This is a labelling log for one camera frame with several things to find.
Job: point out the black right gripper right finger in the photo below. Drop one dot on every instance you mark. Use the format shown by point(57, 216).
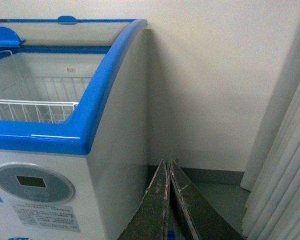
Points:
point(197, 219)

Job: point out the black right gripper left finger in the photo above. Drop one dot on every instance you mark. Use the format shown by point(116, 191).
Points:
point(150, 221)

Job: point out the sliding glass freezer lid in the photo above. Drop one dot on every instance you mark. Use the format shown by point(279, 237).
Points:
point(64, 31)

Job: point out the white pleated curtain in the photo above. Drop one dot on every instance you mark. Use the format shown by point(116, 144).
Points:
point(272, 175)

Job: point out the pale blue instruction sticker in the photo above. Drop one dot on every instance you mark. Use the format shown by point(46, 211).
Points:
point(39, 215)

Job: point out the oval grey control panel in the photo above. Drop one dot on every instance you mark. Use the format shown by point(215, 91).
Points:
point(32, 183)

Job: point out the white blue chest freezer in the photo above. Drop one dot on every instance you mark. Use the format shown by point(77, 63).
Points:
point(101, 148)

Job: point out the white wire freezer basket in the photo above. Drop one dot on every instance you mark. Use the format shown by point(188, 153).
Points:
point(43, 87)

